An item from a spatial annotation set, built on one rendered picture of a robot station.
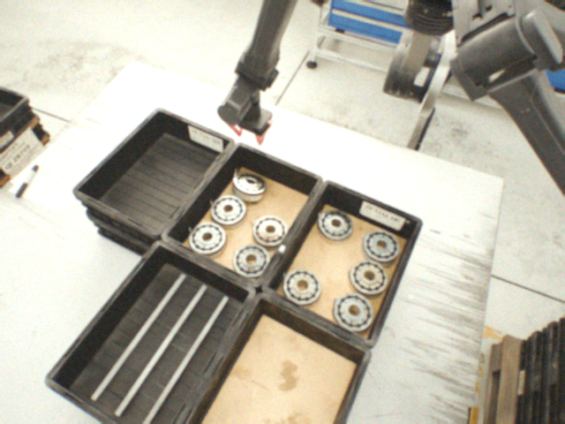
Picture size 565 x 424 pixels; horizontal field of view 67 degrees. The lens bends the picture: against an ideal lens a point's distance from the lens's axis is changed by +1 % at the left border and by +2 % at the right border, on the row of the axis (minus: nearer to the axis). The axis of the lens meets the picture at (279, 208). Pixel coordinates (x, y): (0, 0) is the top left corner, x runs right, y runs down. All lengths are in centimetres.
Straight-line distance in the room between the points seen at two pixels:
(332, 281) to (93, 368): 63
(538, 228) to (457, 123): 82
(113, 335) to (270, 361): 40
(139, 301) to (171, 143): 56
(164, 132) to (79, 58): 195
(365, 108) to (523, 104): 229
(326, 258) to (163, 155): 63
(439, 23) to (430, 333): 83
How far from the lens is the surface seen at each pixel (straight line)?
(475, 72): 62
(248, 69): 93
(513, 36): 60
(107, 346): 116
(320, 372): 110
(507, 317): 232
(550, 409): 181
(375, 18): 287
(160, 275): 120
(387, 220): 125
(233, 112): 93
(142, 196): 135
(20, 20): 393
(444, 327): 136
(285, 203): 129
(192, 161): 141
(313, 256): 120
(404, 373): 128
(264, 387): 108
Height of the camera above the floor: 189
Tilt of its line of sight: 56 degrees down
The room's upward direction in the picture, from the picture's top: 4 degrees clockwise
